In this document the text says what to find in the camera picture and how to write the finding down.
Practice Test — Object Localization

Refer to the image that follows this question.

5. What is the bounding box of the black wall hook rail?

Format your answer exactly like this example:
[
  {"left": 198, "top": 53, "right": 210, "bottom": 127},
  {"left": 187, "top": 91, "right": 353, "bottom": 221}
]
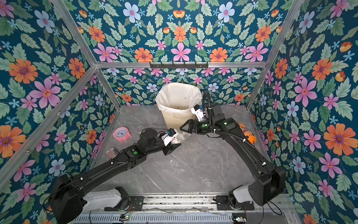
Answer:
[{"left": 149, "top": 62, "right": 209, "bottom": 69}]

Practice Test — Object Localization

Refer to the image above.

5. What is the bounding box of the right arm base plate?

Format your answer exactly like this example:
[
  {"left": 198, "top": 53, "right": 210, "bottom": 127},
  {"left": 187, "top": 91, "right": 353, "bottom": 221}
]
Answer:
[{"left": 213, "top": 195, "right": 255, "bottom": 211}]

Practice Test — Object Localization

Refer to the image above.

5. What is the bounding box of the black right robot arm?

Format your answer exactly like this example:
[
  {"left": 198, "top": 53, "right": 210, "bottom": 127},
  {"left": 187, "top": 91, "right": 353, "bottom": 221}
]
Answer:
[{"left": 180, "top": 103, "right": 286, "bottom": 209}]

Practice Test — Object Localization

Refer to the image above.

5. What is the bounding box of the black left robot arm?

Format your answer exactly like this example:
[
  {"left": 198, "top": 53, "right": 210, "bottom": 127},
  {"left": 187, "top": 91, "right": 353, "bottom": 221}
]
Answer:
[{"left": 48, "top": 128, "right": 181, "bottom": 224}]

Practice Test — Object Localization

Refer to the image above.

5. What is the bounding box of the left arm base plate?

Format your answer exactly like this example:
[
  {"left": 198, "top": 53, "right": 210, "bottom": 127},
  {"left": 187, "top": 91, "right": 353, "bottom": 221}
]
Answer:
[{"left": 104, "top": 196, "right": 144, "bottom": 212}]

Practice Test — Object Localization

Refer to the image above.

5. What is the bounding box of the cream ribbed trash bin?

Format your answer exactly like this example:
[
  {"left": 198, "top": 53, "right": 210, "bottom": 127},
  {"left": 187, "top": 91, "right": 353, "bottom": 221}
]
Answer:
[{"left": 162, "top": 108, "right": 196, "bottom": 133}]

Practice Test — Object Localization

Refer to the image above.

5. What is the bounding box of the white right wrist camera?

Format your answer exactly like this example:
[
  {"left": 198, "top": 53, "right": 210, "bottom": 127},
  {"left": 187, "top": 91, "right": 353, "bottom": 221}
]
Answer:
[{"left": 191, "top": 105, "right": 206, "bottom": 121}]

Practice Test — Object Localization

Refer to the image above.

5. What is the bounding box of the orange plush toy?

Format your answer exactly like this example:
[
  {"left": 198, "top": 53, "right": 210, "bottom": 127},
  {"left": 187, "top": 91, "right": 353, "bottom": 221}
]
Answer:
[{"left": 238, "top": 123, "right": 257, "bottom": 145}]

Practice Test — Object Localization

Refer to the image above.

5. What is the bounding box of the white plastic bin liner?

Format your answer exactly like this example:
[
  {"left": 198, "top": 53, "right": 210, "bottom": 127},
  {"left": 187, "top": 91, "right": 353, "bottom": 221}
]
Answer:
[{"left": 155, "top": 83, "right": 202, "bottom": 114}]

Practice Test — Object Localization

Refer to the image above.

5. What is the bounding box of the jar with white lid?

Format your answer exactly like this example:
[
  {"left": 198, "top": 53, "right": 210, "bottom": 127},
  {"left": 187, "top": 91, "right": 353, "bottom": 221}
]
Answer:
[{"left": 171, "top": 129, "right": 188, "bottom": 144}]

